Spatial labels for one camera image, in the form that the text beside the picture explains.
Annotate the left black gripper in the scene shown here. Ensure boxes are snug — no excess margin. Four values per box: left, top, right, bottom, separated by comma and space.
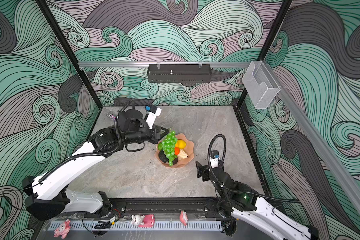
124, 124, 171, 147

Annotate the green fake grape bunch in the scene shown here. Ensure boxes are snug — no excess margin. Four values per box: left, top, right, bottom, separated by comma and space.
158, 131, 178, 167

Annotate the yellow fake lemon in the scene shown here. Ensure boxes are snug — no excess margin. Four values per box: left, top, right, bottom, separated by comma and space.
175, 139, 187, 149

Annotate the dark fake avocado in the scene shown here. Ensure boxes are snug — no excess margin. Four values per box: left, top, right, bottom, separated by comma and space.
159, 151, 169, 163

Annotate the pale fake pear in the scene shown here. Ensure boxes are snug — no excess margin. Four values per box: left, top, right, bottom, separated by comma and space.
177, 149, 189, 160

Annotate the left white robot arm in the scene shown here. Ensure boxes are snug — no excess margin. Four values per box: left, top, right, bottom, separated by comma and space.
22, 105, 169, 221

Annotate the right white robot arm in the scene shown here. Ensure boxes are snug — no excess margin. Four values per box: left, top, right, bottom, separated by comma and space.
196, 162, 319, 240

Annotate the small pink figurine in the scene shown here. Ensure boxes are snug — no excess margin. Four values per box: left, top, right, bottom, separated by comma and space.
180, 211, 189, 226

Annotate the purple sprinkle tube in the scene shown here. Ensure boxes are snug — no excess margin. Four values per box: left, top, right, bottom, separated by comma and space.
106, 112, 117, 122

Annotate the white bunny pink toy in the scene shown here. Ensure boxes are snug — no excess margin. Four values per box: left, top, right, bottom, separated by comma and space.
131, 215, 155, 228

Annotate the pink plush toy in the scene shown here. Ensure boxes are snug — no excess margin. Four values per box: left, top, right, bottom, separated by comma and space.
54, 220, 71, 239

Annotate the black wall tray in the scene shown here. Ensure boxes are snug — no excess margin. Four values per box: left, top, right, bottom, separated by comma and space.
147, 65, 212, 84

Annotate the white slotted cable duct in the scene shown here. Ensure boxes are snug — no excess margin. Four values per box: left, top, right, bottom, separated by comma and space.
47, 220, 223, 232

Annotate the clear plastic wall holder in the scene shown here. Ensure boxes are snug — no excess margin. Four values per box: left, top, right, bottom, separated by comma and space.
242, 61, 280, 110

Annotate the aluminium rail back wall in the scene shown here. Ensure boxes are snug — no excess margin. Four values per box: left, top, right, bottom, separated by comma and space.
78, 61, 250, 69

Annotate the aluminium rail wall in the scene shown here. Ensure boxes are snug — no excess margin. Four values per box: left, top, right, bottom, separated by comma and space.
78, 61, 250, 69
264, 62, 360, 215

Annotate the aluminium rail right wall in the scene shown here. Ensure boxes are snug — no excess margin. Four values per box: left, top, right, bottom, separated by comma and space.
264, 62, 360, 215

